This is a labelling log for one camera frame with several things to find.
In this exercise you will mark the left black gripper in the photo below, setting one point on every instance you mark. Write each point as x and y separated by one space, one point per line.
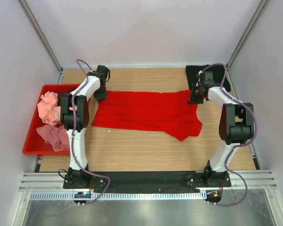
100 98

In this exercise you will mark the light pink t shirt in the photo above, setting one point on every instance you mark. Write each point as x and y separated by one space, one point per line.
48 109

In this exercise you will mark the left aluminium frame post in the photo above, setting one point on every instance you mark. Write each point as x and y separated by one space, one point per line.
38 30

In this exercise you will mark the folded black t shirt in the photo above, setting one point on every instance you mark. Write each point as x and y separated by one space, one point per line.
217 70

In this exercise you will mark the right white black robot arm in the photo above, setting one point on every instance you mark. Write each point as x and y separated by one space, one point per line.
236 128

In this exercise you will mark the aluminium frame post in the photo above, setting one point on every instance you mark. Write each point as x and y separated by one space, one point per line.
247 32
38 30

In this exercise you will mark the aluminium front rail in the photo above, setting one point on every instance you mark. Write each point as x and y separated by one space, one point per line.
43 181

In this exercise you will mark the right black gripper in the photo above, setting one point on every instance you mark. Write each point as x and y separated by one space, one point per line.
192 99

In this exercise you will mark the dusty pink t shirt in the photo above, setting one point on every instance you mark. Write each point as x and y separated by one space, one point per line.
55 136

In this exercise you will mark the right aluminium frame post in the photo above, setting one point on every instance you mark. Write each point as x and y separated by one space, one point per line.
247 32

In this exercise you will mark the red plastic bin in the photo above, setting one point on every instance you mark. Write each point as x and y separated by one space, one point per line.
34 144

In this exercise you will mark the dark maroon t shirt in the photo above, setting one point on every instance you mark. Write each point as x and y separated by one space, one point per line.
64 90

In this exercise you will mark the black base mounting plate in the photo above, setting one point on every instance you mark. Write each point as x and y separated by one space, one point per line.
146 179

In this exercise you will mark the white slotted cable duct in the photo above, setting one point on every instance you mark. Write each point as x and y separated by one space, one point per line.
85 196

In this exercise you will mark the red t shirt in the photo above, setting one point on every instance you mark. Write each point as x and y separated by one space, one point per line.
150 111

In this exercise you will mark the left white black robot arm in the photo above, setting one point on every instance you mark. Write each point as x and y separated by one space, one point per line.
74 115

